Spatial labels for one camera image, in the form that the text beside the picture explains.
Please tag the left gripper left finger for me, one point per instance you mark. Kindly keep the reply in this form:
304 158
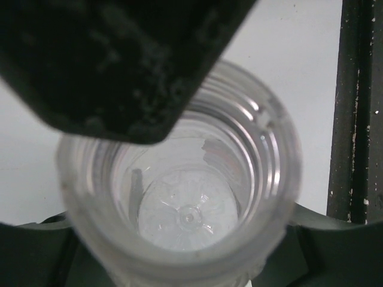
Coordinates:
48 253

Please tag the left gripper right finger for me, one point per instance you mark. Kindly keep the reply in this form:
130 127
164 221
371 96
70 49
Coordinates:
318 250

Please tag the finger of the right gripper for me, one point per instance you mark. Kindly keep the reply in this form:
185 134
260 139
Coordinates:
117 70

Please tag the short clear bottle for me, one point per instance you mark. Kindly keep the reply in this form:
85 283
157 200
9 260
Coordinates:
204 207

